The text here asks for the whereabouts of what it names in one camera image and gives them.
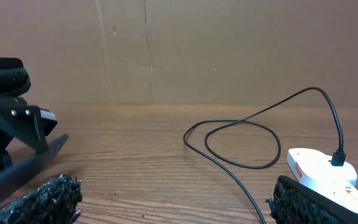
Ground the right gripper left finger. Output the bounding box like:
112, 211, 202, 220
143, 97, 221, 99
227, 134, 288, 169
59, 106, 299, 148
0, 173, 83, 224

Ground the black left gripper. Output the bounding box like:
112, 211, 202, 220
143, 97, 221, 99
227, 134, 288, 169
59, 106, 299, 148
0, 96, 69, 203

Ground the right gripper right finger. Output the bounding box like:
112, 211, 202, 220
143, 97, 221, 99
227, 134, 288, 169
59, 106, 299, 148
266, 175, 358, 224

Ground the black USB charging cable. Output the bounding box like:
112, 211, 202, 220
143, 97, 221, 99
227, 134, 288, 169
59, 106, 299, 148
182, 86, 347, 224

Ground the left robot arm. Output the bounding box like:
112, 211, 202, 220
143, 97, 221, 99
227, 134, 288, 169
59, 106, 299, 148
0, 57, 68, 203

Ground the white charger plug adapter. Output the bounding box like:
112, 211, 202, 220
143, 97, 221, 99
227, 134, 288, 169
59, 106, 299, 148
287, 148, 358, 187

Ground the white power strip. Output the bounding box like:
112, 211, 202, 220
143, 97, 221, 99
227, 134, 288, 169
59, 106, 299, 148
286, 147, 358, 223

